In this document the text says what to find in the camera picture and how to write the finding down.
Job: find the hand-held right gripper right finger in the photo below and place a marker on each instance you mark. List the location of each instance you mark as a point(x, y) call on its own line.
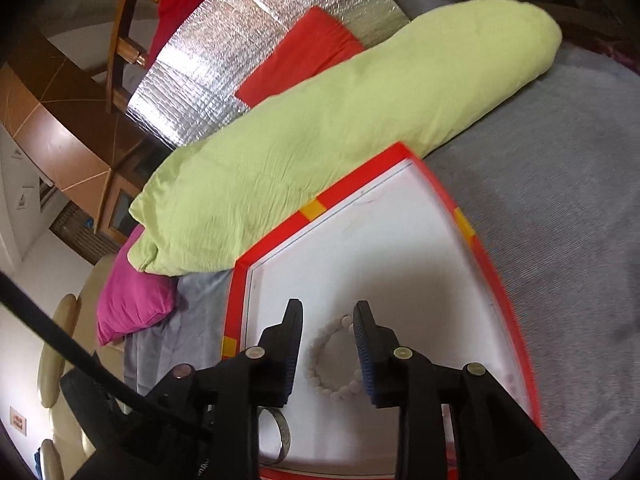
point(362, 350)

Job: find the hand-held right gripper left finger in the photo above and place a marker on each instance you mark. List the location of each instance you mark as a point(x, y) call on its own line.
point(295, 350)

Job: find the red cardboard box tray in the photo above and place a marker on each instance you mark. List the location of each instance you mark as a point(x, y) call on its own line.
point(400, 260)

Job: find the beige leather sofa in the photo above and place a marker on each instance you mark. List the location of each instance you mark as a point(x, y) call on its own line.
point(60, 340)

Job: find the silver metal bangle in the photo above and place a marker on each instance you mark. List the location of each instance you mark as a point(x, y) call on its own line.
point(284, 430)

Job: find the pink cushion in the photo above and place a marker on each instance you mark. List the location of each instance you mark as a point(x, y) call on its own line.
point(130, 295)

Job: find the brown woven screen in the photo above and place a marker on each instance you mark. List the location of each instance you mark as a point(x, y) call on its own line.
point(75, 230)

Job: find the light green long pillow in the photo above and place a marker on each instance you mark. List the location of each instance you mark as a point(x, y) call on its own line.
point(300, 135)

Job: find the silver foil insulation mat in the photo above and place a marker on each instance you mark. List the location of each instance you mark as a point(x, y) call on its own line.
point(200, 80)

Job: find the wooden cabinet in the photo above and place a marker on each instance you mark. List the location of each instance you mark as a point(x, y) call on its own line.
point(60, 125)

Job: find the red cushion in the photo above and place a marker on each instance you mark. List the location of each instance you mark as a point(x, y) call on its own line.
point(300, 60)

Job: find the wooden railing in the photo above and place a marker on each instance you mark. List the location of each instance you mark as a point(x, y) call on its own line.
point(122, 50)

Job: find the wall switch plate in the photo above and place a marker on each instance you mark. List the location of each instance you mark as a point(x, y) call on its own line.
point(18, 420)

